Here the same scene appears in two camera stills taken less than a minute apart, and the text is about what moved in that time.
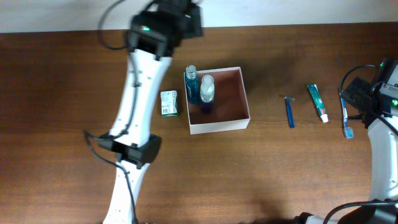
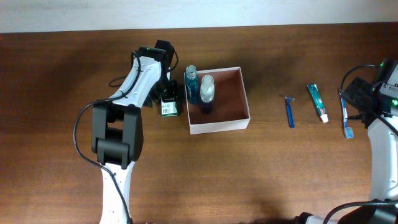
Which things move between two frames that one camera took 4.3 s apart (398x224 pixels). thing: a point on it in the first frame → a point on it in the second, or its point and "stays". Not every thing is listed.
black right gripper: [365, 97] stays
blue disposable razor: [290, 112] stays
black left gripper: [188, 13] → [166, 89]
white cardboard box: [230, 109] stays
